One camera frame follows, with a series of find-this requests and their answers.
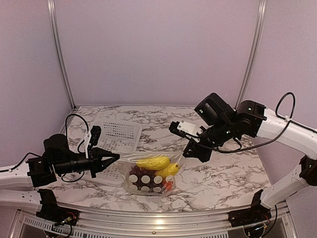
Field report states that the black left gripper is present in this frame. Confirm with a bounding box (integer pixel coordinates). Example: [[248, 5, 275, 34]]
[[54, 147, 119, 178]]

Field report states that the orange mini pumpkin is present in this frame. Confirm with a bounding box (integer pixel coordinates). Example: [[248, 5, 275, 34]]
[[162, 181, 174, 193]]

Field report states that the clear zip top bag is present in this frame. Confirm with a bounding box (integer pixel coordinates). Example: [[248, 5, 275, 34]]
[[115, 152, 184, 196]]

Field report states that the dark red grape bunch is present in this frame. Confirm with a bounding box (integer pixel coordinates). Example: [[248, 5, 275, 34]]
[[127, 166, 163, 194]]

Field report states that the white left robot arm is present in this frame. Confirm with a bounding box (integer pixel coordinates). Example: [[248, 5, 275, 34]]
[[0, 148, 120, 221]]

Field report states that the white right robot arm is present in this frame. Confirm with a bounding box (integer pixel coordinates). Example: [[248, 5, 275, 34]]
[[176, 95, 317, 227]]

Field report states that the white plastic perforated basket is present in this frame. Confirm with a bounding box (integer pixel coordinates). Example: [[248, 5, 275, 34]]
[[86, 119, 142, 187]]

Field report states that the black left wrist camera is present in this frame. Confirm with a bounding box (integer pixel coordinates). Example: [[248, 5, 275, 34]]
[[84, 125, 102, 159]]

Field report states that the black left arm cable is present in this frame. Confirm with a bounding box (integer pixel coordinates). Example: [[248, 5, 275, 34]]
[[0, 113, 91, 183]]

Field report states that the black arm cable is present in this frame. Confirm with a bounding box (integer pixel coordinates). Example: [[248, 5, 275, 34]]
[[0, 113, 91, 183], [183, 92, 317, 153]]

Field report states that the aluminium frame post right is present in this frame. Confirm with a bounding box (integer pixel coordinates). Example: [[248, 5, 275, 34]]
[[235, 0, 267, 108]]

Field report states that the aluminium frame post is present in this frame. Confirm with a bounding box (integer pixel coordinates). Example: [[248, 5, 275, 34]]
[[235, 0, 267, 108], [47, 0, 76, 110]]

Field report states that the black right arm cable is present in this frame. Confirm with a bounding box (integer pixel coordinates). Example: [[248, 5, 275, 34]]
[[183, 92, 317, 153]]

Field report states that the aluminium front table rail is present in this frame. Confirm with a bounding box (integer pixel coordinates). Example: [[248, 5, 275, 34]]
[[8, 202, 297, 238]]

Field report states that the aluminium frame post left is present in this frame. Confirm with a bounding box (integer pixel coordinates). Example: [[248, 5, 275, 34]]
[[47, 0, 76, 110]]

